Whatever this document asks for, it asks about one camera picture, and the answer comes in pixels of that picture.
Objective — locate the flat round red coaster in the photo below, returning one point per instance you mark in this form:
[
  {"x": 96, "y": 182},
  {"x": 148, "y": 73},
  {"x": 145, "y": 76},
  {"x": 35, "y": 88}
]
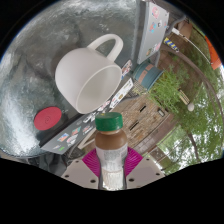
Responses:
[{"x": 47, "y": 118}]

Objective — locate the stone wall fountain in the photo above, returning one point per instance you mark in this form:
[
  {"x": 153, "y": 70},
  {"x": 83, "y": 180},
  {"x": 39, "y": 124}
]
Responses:
[{"x": 140, "y": 123}]

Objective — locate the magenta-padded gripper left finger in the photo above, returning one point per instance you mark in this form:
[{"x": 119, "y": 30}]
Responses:
[{"x": 80, "y": 173}]

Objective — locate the colourful photo card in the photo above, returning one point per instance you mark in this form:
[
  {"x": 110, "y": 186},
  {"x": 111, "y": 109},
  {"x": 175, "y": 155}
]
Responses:
[{"x": 126, "y": 69}]

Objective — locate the white printed magazine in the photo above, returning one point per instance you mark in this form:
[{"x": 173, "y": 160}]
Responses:
[{"x": 121, "y": 93}]

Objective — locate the globe-topped wooden lamp post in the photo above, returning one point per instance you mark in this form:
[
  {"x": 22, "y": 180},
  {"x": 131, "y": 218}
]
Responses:
[{"x": 190, "y": 106}]

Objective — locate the green-capped brown drink bottle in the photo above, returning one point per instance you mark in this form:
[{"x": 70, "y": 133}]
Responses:
[{"x": 111, "y": 150}]

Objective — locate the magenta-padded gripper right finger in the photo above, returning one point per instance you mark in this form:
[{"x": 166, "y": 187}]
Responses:
[{"x": 145, "y": 171}]

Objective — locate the white ceramic mug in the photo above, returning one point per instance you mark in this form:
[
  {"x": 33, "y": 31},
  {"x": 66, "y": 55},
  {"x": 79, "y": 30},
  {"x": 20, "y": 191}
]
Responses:
[{"x": 80, "y": 76}]

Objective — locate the black wall lantern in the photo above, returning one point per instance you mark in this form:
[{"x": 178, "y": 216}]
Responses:
[{"x": 161, "y": 112}]

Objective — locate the dark laptop with stickers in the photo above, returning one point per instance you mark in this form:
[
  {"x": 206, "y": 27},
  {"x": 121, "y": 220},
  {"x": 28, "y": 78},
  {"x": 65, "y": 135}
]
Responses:
[{"x": 71, "y": 135}]

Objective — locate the wooden bench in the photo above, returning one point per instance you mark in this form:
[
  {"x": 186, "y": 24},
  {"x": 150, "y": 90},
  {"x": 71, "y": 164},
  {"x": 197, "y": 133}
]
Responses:
[{"x": 185, "y": 30}]

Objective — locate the orange patio umbrella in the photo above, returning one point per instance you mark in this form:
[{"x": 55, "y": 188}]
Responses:
[{"x": 213, "y": 55}]

